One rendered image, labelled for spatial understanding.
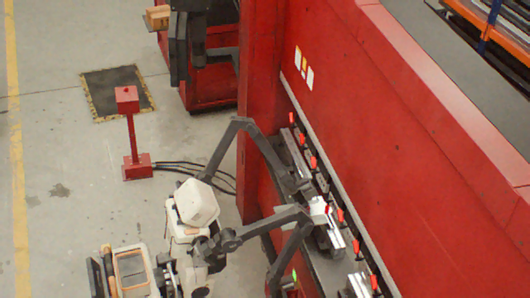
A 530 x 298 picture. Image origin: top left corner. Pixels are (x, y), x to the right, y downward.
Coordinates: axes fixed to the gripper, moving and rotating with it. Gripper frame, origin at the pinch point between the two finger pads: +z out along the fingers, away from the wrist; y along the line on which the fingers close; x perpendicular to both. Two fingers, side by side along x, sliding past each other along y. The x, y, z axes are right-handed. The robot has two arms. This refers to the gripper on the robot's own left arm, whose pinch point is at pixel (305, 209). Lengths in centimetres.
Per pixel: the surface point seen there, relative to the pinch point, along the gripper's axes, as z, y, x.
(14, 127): 2, 243, 216
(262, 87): -26, 84, -8
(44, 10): 11, 472, 199
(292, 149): 8, 57, -6
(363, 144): -63, -35, -41
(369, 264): -20, -62, -19
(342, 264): 17.9, -30.1, -4.4
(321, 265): 12.8, -28.3, 5.5
